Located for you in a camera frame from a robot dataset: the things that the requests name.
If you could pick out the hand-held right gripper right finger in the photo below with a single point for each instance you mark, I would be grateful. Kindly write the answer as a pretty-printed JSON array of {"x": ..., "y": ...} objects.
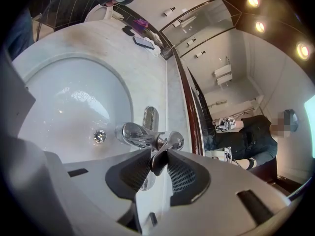
[{"x": 189, "y": 178}]

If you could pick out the large wall mirror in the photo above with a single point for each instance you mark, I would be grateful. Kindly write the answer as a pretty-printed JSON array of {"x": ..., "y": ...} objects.
[{"x": 246, "y": 82}]

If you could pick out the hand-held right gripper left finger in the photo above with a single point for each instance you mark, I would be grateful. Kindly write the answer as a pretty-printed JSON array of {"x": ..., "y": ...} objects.
[{"x": 128, "y": 176}]

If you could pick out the white sink basin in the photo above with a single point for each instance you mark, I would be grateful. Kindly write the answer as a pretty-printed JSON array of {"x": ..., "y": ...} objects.
[{"x": 73, "y": 107}]

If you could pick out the white folded hand towel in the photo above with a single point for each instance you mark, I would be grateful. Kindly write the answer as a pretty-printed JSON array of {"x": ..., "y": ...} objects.
[{"x": 156, "y": 39}]

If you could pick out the white toilet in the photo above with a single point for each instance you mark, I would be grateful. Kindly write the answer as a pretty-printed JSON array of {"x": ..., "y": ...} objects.
[{"x": 98, "y": 12}]

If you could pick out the black folded phone holder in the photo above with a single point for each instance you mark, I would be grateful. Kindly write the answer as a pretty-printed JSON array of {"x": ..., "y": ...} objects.
[{"x": 128, "y": 30}]

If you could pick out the person's blue jeans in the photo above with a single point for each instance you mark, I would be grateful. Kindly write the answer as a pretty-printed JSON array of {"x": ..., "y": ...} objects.
[{"x": 19, "y": 33}]

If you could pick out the purple packets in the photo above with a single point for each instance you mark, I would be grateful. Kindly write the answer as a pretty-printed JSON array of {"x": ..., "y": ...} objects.
[{"x": 140, "y": 23}]

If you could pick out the wall soap dispenser bottle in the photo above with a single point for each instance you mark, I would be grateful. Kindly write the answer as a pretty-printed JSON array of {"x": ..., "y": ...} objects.
[{"x": 169, "y": 11}]

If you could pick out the person's left hand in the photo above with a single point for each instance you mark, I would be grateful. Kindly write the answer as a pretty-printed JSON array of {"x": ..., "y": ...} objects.
[{"x": 110, "y": 3}]

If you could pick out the angled side mirror panel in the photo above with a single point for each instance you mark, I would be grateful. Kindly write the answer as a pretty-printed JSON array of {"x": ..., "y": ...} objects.
[{"x": 204, "y": 26}]

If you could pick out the dark smartphone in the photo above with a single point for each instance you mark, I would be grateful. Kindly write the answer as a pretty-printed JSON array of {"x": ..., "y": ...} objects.
[{"x": 144, "y": 42}]

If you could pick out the round ceiling spotlight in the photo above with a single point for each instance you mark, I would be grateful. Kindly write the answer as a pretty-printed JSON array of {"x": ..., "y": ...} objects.
[{"x": 253, "y": 0}]

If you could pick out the chrome sink drain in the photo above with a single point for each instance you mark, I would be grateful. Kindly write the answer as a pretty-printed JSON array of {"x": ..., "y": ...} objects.
[{"x": 100, "y": 136}]

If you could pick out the chrome faucet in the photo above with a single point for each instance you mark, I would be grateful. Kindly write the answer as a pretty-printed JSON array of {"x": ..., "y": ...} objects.
[{"x": 133, "y": 134}]

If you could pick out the clear drinking glass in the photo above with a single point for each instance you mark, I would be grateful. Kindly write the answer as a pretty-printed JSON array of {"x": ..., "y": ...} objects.
[
  {"x": 169, "y": 51},
  {"x": 163, "y": 53}
]

